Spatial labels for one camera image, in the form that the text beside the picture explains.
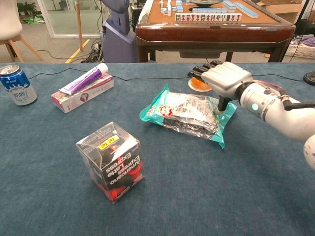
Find stack of blue mahjong tiles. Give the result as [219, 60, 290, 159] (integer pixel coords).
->
[159, 0, 184, 14]

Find blue and white drink can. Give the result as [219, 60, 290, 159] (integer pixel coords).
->
[0, 64, 38, 106]

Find blue felt table cloth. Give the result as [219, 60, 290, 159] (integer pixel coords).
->
[0, 61, 315, 236]

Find blue and white plastic bag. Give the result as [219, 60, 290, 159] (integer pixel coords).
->
[139, 83, 238, 149]

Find row of face-up mahjong tiles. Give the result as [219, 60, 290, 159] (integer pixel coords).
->
[175, 12, 243, 23]

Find wooden post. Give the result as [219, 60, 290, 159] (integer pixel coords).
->
[74, 0, 85, 52]

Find thin black mouse cable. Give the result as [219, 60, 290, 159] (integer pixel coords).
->
[28, 67, 306, 82]

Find white plastic basket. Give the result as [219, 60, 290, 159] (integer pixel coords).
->
[284, 36, 315, 60]

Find white toothpaste box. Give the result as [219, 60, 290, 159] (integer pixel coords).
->
[50, 73, 115, 114]

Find black computer mouse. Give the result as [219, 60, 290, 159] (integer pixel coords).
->
[303, 70, 315, 87]

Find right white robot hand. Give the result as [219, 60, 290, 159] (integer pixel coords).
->
[187, 60, 254, 115]

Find black tripod stand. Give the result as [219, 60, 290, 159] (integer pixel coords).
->
[286, 0, 311, 63]

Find orange jelly cup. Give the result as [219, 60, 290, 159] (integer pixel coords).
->
[187, 76, 213, 93]

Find long diagonal mahjong tile wall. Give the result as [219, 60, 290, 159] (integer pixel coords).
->
[222, 0, 259, 18]

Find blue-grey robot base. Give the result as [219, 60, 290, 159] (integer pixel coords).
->
[100, 0, 137, 63]

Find green potted plant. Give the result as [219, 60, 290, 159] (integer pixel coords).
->
[16, 1, 38, 16]

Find purple and white toothpaste tube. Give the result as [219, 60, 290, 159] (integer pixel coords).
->
[58, 62, 110, 96]

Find clear coffee capsule box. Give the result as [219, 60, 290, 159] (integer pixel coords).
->
[75, 121, 146, 205]

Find tangle of black floor cables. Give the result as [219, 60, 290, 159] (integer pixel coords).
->
[80, 38, 105, 63]

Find cardboard box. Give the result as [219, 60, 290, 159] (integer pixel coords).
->
[260, 0, 309, 23]

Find brown mahjong table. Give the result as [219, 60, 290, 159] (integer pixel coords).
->
[135, 0, 296, 63]

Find short mahjong tile wall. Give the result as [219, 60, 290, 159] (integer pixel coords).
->
[191, 7, 228, 14]

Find chair with wooden legs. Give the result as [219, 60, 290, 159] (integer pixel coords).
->
[0, 0, 45, 63]

